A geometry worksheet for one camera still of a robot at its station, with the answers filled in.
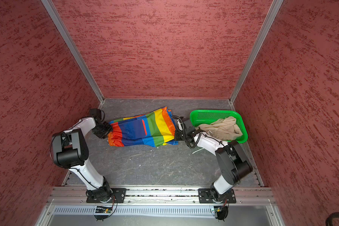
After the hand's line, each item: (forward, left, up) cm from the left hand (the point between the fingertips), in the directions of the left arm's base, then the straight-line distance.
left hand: (111, 134), depth 95 cm
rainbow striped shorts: (+6, -31, -1) cm, 32 cm away
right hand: (-3, -44, +3) cm, 45 cm away
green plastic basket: (+14, -63, +2) cm, 64 cm away
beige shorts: (+3, -78, +4) cm, 78 cm away
